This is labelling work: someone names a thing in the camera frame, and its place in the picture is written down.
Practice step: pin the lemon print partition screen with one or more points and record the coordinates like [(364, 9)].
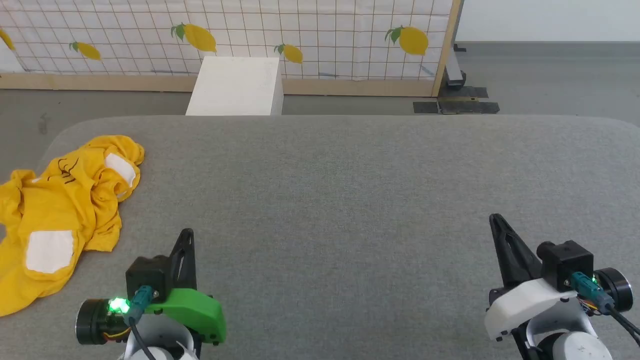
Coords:
[(325, 30)]

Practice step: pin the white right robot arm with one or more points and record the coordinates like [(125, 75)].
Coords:
[(570, 345)]

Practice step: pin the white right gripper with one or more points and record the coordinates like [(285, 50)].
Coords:
[(525, 300)]

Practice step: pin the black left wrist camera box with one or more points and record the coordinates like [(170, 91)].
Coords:
[(147, 275)]

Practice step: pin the grey metal partition foot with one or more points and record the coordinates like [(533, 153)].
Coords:
[(454, 70)]

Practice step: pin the black right wrist motor cylinder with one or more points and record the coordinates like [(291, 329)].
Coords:
[(615, 287)]

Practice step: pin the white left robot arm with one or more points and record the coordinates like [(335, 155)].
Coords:
[(165, 340)]

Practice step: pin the black left wrist motor cylinder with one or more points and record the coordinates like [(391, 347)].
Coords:
[(92, 322)]

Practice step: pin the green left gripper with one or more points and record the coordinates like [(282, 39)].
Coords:
[(195, 310)]

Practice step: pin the yellow shirt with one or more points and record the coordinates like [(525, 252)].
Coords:
[(60, 200)]

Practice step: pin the grey fabric sofa cushion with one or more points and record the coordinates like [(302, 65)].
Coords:
[(350, 200)]

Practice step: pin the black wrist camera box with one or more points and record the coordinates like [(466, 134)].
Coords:
[(147, 275), (570, 262)]

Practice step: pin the black floor mat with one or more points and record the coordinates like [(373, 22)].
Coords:
[(457, 106)]

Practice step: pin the black wrist motor cylinder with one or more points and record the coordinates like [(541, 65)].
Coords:
[(92, 322), (615, 287)]

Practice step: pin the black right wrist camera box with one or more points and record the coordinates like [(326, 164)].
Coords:
[(570, 262)]

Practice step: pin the white box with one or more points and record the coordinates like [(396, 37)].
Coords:
[(235, 85)]

